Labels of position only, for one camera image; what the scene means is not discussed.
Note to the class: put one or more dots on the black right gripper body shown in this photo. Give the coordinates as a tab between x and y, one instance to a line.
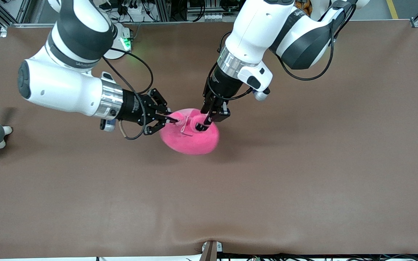
132	107

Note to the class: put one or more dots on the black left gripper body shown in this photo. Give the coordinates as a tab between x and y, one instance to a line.
224	85

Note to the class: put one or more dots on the pink round plush toy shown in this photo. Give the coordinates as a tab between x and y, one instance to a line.
191	143

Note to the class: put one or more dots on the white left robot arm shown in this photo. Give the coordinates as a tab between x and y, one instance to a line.
259	29

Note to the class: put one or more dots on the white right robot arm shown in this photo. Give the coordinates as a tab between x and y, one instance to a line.
60	83

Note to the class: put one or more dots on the white power strip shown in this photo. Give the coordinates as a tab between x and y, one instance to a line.
214	16

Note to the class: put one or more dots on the brown table cover mat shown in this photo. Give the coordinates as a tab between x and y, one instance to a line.
230	199

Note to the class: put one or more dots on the orange snack packs pile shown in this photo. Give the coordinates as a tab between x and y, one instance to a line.
303	7

